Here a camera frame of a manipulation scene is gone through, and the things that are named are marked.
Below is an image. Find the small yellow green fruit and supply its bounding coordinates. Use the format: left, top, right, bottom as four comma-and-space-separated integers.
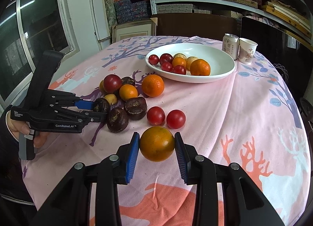
104, 94, 118, 105

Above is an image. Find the big red plum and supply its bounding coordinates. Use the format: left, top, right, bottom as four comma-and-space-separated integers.
103, 74, 122, 94

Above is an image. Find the dark passion fruit back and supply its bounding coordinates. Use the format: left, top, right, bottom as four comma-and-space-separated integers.
121, 77, 135, 86

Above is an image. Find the red cherry tomato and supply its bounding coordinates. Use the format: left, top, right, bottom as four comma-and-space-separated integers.
146, 106, 165, 125
161, 61, 174, 73
173, 65, 186, 75
167, 109, 186, 129
148, 54, 159, 65

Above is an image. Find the yellow orange citrus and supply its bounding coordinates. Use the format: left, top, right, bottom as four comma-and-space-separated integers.
139, 126, 175, 162

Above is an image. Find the large orange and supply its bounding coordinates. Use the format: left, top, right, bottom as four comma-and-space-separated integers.
142, 74, 165, 97

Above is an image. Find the small orange mandarin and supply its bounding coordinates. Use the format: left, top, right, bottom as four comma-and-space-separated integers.
172, 57, 186, 68

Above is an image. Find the person's left hand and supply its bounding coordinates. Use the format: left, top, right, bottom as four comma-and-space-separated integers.
5, 110, 49, 149

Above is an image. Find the pink deer print tablecloth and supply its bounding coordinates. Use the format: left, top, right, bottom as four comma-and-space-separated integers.
22, 36, 311, 225

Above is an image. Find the stack of blue boxes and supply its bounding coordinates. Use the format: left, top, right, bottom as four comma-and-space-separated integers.
114, 0, 151, 24

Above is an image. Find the framed picture leaning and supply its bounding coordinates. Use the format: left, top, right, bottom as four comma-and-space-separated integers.
112, 17, 158, 43

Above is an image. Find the striped pepino melon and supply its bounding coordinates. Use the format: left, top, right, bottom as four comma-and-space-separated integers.
173, 53, 187, 59

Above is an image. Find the orange in plate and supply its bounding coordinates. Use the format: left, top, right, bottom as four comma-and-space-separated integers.
190, 59, 211, 76

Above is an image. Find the white oval plate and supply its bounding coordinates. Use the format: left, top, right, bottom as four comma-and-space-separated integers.
145, 43, 236, 83

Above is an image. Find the paper cup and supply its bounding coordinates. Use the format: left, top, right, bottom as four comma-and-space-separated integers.
238, 38, 258, 65

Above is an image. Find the dark wooden cabinet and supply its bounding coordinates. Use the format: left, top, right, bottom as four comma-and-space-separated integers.
152, 13, 240, 41

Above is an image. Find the pink drink can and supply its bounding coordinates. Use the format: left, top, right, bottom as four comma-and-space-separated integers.
222, 33, 239, 60

